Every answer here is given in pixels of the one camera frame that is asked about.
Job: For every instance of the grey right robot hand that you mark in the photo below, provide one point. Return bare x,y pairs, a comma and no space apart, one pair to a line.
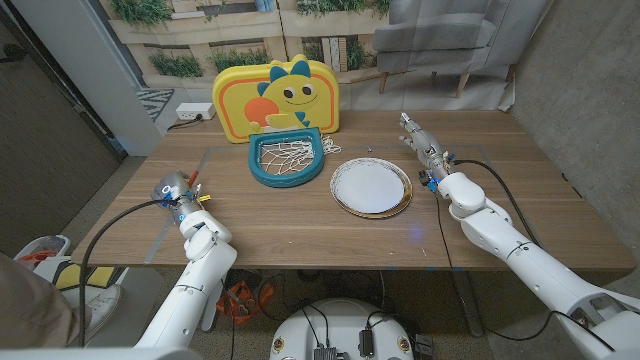
425,147

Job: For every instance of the brown trouser leg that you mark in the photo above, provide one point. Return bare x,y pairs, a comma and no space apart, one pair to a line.
30,300

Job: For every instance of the white bin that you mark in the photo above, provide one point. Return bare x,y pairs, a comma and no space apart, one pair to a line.
47,245

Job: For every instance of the printed backdrop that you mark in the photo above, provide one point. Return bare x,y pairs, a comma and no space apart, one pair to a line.
425,85

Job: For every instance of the white shoe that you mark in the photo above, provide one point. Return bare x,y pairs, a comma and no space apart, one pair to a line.
102,307

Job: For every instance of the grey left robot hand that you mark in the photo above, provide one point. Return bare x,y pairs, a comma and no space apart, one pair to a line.
177,192

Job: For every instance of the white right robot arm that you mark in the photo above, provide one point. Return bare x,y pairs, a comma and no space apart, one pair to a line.
530,270

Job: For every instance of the yellow black striped object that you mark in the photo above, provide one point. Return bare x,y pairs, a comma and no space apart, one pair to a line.
102,275

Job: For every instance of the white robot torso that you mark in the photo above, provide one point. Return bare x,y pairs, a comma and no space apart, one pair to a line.
340,320

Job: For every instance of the white table leg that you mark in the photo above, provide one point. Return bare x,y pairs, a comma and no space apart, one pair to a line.
207,322

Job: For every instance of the black adapter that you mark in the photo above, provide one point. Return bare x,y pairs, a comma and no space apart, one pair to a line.
366,343

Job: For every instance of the white power strip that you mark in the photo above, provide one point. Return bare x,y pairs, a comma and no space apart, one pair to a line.
195,111

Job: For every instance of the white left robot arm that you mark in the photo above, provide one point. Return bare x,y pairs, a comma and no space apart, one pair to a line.
200,280

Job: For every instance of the yellow dinosaur toy basketball hoop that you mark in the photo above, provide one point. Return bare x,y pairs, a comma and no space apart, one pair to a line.
300,95

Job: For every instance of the orange tool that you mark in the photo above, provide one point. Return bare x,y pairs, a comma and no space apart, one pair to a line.
250,300

